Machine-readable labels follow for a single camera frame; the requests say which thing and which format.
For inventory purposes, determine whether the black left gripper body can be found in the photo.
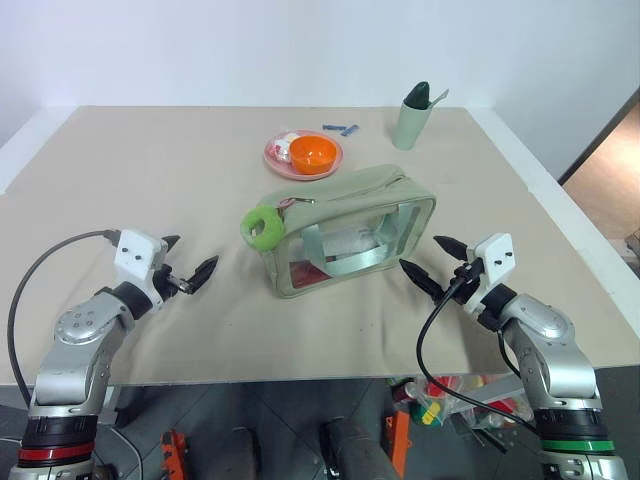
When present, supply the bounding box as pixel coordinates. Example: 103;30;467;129
151;263;195;307

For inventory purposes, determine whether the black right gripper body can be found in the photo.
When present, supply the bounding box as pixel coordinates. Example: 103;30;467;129
439;261;486;302

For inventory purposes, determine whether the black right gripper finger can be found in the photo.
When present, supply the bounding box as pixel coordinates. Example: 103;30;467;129
399;258;445;302
432;234;470;262

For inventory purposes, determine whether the green clear toiletry bag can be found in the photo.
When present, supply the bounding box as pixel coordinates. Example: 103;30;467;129
251;163;439;302

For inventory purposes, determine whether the silver foil pack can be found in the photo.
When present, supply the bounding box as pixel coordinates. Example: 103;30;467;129
301;203;422;279

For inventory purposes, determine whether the beige table cloth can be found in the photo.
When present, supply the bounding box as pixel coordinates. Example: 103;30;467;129
0;104;640;389

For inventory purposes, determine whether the plastic bag of colourful items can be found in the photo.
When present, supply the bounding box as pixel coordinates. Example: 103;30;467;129
388;373;537;443

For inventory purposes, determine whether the pale green cup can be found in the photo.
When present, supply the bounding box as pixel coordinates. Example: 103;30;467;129
391;97;434;152

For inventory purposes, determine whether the pink plate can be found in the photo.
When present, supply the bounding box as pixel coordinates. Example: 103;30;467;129
263;128;346;179

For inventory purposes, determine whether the white red toy food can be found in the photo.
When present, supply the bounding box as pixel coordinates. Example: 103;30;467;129
268;131;301;164

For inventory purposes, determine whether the dark green pointed object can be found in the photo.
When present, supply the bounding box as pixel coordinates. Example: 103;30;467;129
403;80;433;111

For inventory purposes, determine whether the orange bowl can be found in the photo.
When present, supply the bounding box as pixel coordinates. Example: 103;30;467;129
288;134;338;175

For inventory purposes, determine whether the dark rounded shape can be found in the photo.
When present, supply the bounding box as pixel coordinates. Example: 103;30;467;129
318;416;392;480
232;424;262;480

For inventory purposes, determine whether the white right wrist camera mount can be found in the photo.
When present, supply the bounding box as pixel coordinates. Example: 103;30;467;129
461;232;517;317

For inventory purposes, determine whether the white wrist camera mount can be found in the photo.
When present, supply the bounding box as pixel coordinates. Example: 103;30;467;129
461;232;517;317
113;229;170;292

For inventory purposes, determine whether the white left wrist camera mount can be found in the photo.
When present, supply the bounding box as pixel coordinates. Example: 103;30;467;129
113;229;170;292

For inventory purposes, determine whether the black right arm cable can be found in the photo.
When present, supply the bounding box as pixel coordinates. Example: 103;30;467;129
416;272;542;437

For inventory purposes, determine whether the green ring zipper pull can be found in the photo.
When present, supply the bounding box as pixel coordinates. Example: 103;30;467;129
240;205;288;252

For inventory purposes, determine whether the grey left arm cable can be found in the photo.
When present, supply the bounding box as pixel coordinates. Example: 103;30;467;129
6;228;121;409

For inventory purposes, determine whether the orange metal frame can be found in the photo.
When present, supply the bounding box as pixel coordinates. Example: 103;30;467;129
158;428;190;480
381;398;414;480

